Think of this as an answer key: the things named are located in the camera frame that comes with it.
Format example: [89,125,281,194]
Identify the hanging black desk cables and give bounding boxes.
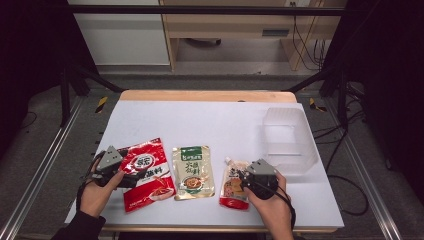
[291,1,329,72]

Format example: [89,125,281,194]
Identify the white red spout pouch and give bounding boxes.
[218,156,251,211]

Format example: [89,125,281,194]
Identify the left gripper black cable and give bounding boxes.
[75,151,104,213]

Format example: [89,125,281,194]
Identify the black frame crossbar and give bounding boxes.
[68,4,346,17]

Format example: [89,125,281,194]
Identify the white cabinet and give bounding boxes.
[67,0,171,67]

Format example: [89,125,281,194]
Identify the person's right hand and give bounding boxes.
[244,172,295,231]

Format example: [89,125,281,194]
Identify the yellow black tape strip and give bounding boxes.
[308,97,328,113]
[95,95,109,114]

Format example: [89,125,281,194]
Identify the black floor cables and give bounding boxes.
[313,83,371,218]

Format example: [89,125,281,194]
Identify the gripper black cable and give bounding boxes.
[75,151,104,213]
[253,181,298,231]

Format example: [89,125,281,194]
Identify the black curtain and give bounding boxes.
[321,0,424,201]
[0,0,98,158]

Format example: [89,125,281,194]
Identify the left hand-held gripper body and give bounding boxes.
[91,145,129,188]

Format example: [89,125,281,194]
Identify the wooden table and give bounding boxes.
[99,89,338,234]

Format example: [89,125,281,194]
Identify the person's left hand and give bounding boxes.
[79,159,126,219]

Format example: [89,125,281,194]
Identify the wooden desk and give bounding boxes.
[159,0,348,72]

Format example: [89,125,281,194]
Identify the red sauce packet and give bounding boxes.
[117,137,177,214]

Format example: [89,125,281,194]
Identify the beige green-topped sauce packet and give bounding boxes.
[172,145,216,202]

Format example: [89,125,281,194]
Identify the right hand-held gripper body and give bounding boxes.
[244,158,279,201]

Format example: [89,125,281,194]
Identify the clear plastic container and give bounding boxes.
[261,107,319,176]

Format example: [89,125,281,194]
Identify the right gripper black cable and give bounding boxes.
[253,181,298,231]

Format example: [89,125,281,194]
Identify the black metal stand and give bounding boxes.
[286,63,349,131]
[59,63,124,128]

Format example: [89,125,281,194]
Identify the grey desk label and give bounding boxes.
[261,29,290,38]

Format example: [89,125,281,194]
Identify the white table cover board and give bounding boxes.
[64,99,345,229]

